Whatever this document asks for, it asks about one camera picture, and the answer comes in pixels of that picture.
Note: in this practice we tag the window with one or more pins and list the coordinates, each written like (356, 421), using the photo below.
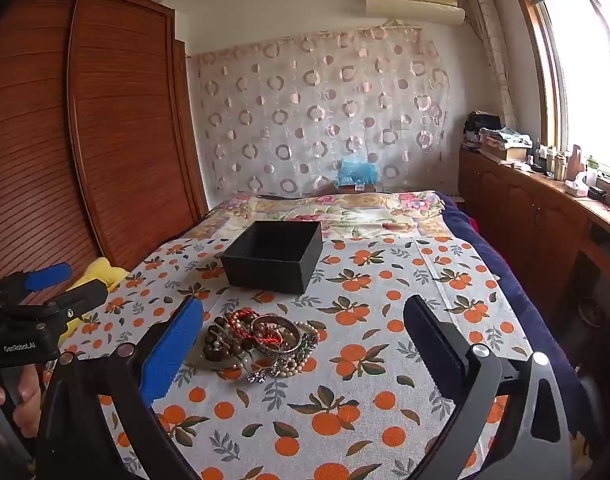
(585, 70)

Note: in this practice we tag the black box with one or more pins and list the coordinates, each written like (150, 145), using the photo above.
(265, 275)

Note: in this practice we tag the black bag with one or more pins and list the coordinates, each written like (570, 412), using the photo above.
(482, 125)

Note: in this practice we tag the brown wooden cabinet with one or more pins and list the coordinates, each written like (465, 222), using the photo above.
(525, 210)

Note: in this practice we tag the yellow cloth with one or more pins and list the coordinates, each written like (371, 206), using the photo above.
(102, 270)

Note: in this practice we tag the brown wooden wardrobe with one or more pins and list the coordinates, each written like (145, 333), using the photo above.
(110, 135)

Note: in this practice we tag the white tissue box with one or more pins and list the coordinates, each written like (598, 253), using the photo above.
(576, 189)

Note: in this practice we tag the person's left hand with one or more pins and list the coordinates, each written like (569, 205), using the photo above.
(27, 400)

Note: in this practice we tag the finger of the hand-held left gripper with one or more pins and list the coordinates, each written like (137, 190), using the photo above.
(47, 276)
(82, 302)

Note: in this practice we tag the green cap bottle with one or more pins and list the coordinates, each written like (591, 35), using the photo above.
(591, 172)

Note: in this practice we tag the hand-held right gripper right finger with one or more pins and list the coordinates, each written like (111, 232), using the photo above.
(435, 347)

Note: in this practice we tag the wrapped air conditioner pipe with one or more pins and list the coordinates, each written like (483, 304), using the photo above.
(495, 50)

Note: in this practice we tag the group of small bottles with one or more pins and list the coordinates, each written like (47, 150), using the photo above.
(552, 162)

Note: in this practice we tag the wall air conditioner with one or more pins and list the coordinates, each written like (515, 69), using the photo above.
(410, 5)

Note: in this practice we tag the floral quilt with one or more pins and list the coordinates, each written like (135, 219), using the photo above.
(365, 210)

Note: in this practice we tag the orange fruit print cloth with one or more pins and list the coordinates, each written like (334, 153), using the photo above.
(365, 410)

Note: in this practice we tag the small black device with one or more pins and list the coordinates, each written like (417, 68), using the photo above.
(596, 193)

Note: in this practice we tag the small cardboard box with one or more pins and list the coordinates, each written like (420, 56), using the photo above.
(360, 188)

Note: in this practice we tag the dark blue blanket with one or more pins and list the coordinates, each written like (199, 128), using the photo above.
(490, 255)

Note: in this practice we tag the circle print curtain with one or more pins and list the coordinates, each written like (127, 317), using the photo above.
(310, 110)

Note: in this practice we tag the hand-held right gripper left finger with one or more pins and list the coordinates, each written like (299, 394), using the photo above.
(175, 345)

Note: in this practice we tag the blue plastic bag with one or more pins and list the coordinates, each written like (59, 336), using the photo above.
(356, 172)

